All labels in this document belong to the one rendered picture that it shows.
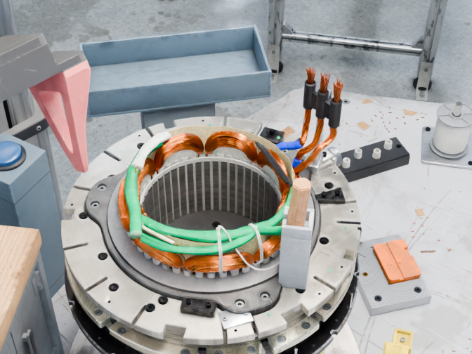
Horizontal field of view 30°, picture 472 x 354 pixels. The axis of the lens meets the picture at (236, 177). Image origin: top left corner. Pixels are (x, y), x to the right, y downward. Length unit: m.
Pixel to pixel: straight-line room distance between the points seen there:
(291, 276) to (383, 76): 2.08
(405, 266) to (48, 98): 0.79
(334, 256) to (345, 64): 2.06
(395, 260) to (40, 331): 0.52
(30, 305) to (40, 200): 0.18
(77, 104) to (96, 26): 2.55
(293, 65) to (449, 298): 1.73
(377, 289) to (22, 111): 0.58
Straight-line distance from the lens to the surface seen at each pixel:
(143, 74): 1.24
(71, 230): 0.95
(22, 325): 1.02
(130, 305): 0.88
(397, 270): 1.30
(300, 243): 0.83
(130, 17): 3.15
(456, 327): 1.28
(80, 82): 0.57
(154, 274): 0.89
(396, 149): 1.47
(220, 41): 1.26
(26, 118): 1.35
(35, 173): 1.13
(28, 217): 1.16
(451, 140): 1.47
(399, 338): 1.23
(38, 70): 0.56
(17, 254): 0.98
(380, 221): 1.38
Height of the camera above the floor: 1.79
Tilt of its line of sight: 45 degrees down
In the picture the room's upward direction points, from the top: straight up
